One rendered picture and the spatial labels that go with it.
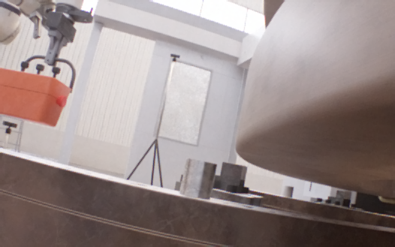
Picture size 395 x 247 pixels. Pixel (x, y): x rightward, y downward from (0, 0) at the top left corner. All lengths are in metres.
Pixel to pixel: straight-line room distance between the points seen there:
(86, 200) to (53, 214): 0.10
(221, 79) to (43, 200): 3.67
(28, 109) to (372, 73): 0.81
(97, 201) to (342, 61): 0.63
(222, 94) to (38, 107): 3.55
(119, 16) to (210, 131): 1.83
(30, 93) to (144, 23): 3.26
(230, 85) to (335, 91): 3.98
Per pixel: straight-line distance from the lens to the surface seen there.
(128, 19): 4.08
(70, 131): 3.98
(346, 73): 0.39
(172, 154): 4.02
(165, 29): 4.12
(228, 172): 1.87
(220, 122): 4.23
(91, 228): 0.83
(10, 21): 1.79
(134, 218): 0.80
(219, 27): 4.36
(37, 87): 0.92
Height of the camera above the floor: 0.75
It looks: 8 degrees up
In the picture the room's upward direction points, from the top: 12 degrees clockwise
